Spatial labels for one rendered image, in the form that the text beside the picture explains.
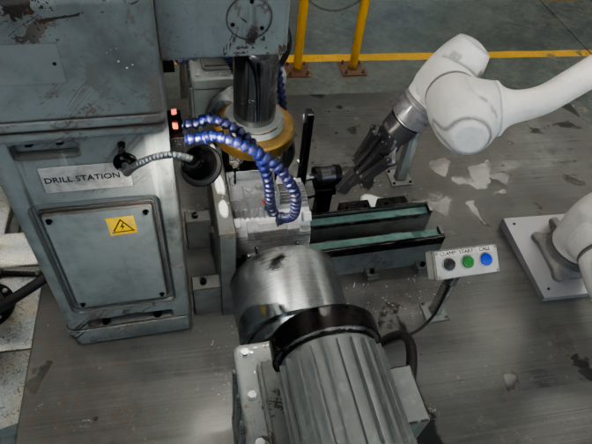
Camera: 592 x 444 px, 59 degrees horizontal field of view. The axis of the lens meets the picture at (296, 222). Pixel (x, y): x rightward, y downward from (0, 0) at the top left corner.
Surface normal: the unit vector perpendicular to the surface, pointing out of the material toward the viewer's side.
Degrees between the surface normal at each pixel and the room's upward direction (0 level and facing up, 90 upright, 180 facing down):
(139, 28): 90
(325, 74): 0
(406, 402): 0
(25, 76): 90
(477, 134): 84
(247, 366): 0
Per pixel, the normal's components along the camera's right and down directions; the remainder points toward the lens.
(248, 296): -0.70, -0.33
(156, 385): 0.08, -0.66
